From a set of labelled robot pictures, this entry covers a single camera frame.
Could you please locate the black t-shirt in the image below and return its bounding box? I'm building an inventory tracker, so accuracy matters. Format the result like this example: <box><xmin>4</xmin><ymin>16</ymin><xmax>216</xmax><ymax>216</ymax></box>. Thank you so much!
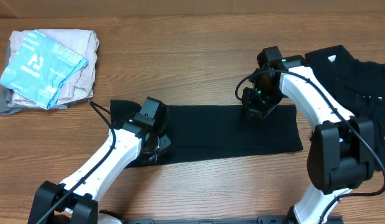
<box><xmin>109</xmin><ymin>99</ymin><xmax>304</xmax><ymax>169</ymax></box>

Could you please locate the folded light blue printed shirt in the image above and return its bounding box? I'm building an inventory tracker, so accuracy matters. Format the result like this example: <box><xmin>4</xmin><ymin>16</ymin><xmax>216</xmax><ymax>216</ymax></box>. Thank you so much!
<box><xmin>0</xmin><ymin>30</ymin><xmax>88</xmax><ymax>110</ymax></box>

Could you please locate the folded beige shirt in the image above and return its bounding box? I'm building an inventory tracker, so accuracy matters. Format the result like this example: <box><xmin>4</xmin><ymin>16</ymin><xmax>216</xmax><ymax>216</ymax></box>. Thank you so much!
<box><xmin>3</xmin><ymin>29</ymin><xmax>100</xmax><ymax>110</ymax></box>

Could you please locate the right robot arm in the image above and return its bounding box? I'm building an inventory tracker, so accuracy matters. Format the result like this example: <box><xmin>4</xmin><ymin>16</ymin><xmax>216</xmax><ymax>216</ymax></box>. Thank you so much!
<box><xmin>240</xmin><ymin>47</ymin><xmax>374</xmax><ymax>223</ymax></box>

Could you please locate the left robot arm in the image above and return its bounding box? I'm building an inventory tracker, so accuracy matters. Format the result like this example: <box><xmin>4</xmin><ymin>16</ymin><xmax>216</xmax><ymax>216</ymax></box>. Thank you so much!
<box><xmin>28</xmin><ymin>97</ymin><xmax>171</xmax><ymax>224</ymax></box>

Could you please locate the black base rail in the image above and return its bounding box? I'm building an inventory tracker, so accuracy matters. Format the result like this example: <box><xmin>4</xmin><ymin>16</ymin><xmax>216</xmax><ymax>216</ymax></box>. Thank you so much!
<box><xmin>124</xmin><ymin>215</ymin><xmax>294</xmax><ymax>224</ymax></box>

